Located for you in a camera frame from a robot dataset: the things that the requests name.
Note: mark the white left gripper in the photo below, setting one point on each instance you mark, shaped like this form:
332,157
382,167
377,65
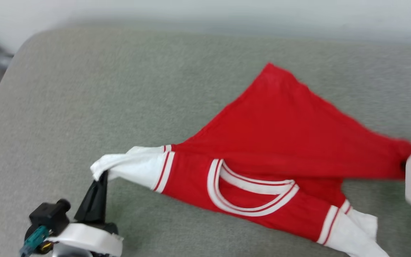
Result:
84,239

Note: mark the red white-trimmed jersey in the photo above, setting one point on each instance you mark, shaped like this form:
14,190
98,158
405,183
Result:
280,128

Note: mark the grey fabric sofa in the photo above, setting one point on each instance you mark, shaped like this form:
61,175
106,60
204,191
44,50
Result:
155,89

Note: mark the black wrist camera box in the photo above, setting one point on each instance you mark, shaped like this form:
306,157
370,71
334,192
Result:
50,216

